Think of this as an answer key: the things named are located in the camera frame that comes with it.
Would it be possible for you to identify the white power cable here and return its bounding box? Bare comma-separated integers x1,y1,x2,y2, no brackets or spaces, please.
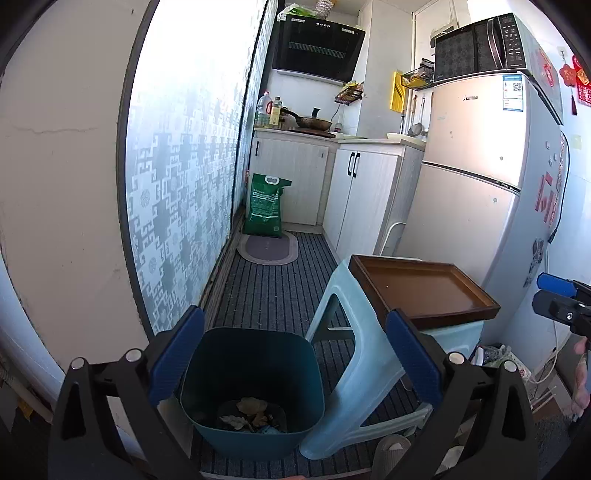
526,317,574,386

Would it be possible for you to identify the green rice bag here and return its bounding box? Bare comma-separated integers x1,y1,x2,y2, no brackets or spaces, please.
243,174,291,238

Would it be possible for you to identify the white kitchen base cabinet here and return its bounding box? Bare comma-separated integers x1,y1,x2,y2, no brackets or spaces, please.
249,128,426,260

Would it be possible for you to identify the grey oval floor mat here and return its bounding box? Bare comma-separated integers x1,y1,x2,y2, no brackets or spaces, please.
238,232,298,266

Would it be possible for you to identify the white refrigerator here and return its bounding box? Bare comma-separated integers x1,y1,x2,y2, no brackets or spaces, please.
396,72,564,342

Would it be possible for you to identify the brown wooden tray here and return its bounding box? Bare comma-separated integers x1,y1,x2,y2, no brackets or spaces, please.
349,255,500,331

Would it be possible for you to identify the frying pan on stove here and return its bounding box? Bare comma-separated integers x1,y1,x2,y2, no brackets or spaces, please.
281,107,332,132

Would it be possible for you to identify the frosted patterned sliding door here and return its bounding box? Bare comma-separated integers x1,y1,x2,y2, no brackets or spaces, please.
117,1,277,335

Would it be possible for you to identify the dark teal trash bin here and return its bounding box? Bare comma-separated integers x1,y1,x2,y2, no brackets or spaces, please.
180,327,325,461

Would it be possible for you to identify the clear cooking oil bottle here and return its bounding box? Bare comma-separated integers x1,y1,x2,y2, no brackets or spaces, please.
254,90,273,128

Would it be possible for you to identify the black range hood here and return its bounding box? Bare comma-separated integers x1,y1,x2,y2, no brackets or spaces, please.
273,15,366,84

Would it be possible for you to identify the yellow hanging package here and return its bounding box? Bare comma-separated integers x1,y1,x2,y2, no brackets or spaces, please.
390,71,407,113

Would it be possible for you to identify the wall spice rack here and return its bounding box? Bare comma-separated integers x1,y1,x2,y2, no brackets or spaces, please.
335,81,363,105

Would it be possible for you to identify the black microwave oven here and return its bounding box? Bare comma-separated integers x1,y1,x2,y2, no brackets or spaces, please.
434,13,526,84

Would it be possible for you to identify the bag of trash on floor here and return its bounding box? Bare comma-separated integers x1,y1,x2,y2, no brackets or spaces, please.
471,344,531,382

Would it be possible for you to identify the light green plastic stool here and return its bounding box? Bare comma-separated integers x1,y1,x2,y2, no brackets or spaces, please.
300,255,485,460

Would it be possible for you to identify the yellow oil bottle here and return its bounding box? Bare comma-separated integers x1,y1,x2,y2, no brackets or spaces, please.
269,96,283,129

